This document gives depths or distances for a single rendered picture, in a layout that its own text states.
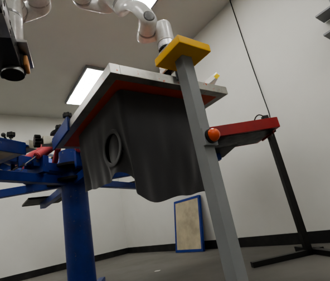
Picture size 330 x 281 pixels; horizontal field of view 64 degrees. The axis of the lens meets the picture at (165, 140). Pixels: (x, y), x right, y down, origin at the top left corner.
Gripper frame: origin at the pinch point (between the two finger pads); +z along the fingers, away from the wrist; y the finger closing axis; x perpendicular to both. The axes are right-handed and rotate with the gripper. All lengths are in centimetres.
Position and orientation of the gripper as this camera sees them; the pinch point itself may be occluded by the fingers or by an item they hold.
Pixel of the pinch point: (174, 81)
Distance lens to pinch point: 109.8
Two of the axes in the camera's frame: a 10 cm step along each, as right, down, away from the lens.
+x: 8.1, 0.2, 5.8
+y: 5.5, -3.5, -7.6
